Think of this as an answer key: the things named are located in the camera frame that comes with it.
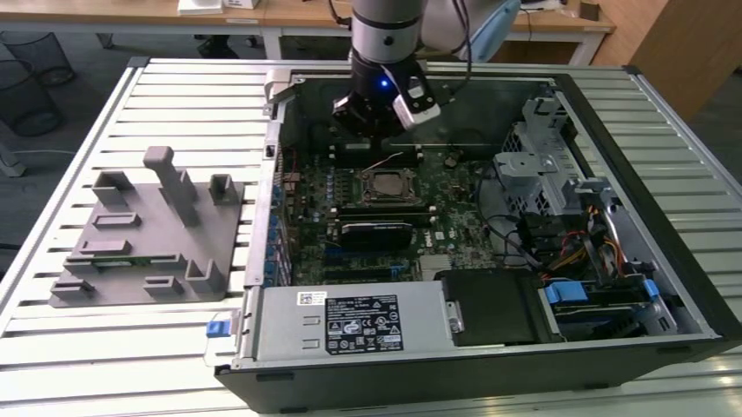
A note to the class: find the silver square CPU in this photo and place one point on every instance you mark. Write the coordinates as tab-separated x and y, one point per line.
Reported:
389	184

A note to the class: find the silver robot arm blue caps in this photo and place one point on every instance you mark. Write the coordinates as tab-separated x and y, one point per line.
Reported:
385	26

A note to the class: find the CPU socket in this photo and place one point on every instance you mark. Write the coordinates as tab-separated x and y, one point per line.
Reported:
365	201

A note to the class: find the black RAM slot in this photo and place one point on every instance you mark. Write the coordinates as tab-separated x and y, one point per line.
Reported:
353	151
347	160
381	209
385	218

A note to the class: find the round coin cell battery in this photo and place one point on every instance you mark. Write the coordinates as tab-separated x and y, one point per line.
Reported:
449	160

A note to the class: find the green motherboard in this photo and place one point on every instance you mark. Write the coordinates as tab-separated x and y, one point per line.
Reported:
457	217

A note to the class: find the black graphics card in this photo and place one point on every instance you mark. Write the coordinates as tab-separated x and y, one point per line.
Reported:
376	238

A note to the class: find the silver metal drive cage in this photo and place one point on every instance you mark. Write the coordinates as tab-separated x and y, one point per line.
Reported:
521	169

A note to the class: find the black office chair base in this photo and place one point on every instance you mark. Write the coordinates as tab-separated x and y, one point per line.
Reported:
222	45

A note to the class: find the blue expansion slot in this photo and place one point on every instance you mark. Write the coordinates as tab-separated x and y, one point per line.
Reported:
335	254

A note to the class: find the white box black print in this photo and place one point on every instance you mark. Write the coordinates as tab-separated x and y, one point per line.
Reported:
240	3

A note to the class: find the small silver heatsink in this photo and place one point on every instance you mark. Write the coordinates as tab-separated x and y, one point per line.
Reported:
435	266

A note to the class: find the long black expansion slot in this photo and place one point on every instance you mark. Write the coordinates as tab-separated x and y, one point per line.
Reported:
359	275

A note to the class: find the small brown box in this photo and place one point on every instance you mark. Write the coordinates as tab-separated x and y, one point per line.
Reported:
589	11

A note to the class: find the grey plastic parts rack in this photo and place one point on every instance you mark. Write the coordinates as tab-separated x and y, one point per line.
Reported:
150	217

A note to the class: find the black plastic shroud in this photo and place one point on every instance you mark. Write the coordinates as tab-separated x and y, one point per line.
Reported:
492	304

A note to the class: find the wooden desk white legs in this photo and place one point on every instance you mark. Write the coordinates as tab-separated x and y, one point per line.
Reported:
116	17

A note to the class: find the silver power supply unit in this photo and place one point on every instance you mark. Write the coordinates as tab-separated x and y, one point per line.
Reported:
277	321

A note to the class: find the green RAM stick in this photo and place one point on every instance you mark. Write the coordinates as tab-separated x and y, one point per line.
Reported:
141	261

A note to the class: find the blue disk carrier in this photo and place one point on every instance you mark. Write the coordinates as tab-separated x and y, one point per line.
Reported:
564	295

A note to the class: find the wooden cabinet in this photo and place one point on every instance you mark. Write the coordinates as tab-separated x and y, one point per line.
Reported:
683	52

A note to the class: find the blue case latch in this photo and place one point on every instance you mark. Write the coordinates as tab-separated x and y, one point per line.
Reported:
217	329

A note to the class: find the black mesh waste bin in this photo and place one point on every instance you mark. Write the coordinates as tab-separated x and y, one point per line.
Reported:
28	100
49	52

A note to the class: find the black open PC case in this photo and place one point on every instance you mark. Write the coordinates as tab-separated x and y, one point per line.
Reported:
405	382

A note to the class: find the blue plastic clip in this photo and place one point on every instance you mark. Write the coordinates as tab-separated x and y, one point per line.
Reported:
649	289

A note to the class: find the grey metal stand foot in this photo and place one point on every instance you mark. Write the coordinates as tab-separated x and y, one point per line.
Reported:
10	167

